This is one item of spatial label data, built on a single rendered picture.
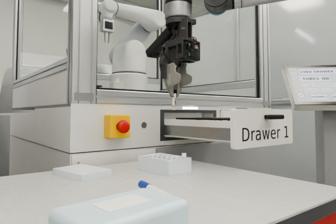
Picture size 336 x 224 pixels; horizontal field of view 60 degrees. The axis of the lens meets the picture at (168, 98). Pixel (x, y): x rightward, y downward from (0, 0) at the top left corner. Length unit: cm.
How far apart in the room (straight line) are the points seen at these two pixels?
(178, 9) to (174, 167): 41
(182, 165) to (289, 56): 208
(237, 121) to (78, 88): 47
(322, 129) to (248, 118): 101
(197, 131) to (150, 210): 59
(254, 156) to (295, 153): 126
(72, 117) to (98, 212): 57
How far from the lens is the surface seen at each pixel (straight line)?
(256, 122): 88
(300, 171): 270
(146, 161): 80
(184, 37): 79
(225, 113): 126
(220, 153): 127
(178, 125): 100
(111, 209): 36
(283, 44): 277
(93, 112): 92
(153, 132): 103
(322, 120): 182
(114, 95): 95
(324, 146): 182
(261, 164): 151
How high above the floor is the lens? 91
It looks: 3 degrees up
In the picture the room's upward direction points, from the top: straight up
